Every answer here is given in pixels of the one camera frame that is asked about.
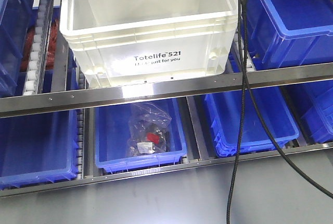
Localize white plastic Totelife tote box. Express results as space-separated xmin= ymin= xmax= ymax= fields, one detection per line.
xmin=59 ymin=0 xmax=238 ymax=88

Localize blue bin upper right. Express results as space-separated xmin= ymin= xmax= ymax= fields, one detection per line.
xmin=247 ymin=0 xmax=332 ymax=69

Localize blue bin far right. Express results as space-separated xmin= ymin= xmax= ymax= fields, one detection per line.
xmin=286 ymin=80 xmax=332 ymax=143

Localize blue bin lower right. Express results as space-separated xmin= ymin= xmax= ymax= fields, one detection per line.
xmin=203 ymin=86 xmax=300 ymax=157

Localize blue parts bin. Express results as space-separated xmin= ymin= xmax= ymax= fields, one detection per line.
xmin=95 ymin=99 xmax=187 ymax=173

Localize clear plastic parts bag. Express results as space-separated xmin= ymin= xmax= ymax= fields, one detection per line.
xmin=126 ymin=102 xmax=172 ymax=157

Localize metal shelf rack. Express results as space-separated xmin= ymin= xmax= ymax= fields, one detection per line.
xmin=0 ymin=0 xmax=333 ymax=198

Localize blue bin red contents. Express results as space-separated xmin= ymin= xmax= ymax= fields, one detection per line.
xmin=20 ymin=19 xmax=59 ymax=72

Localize grey roller track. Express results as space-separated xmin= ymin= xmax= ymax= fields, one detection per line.
xmin=22 ymin=0 xmax=54 ymax=96

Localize blue bin upper left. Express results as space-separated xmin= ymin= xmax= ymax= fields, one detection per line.
xmin=1 ymin=0 xmax=34 ymax=97

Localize blue bin lower left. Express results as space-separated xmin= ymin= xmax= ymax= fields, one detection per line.
xmin=1 ymin=110 xmax=78 ymax=190

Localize black cable right outer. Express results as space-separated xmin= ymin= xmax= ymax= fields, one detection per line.
xmin=239 ymin=0 xmax=333 ymax=199

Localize black cable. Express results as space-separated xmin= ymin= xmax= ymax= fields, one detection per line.
xmin=239 ymin=0 xmax=333 ymax=199
xmin=226 ymin=13 xmax=248 ymax=224

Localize black cable right inner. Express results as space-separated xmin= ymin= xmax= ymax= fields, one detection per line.
xmin=226 ymin=13 xmax=248 ymax=224

